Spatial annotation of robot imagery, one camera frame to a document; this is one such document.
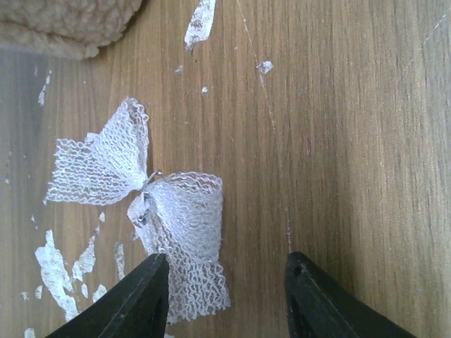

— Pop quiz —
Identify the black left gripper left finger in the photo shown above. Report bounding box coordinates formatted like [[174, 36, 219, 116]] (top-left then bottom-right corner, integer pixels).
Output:
[[49, 253, 169, 338]]

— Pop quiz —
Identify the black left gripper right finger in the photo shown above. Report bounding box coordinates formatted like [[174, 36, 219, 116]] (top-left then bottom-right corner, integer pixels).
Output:
[[285, 251, 413, 337]]

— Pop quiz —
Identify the beige snowman ornament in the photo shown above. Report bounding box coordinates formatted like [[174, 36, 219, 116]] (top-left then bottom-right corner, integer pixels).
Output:
[[1, 0, 143, 60]]

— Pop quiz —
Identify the silver mesh ribbon bow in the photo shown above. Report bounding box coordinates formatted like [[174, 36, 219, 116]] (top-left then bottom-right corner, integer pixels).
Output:
[[46, 98, 230, 324]]

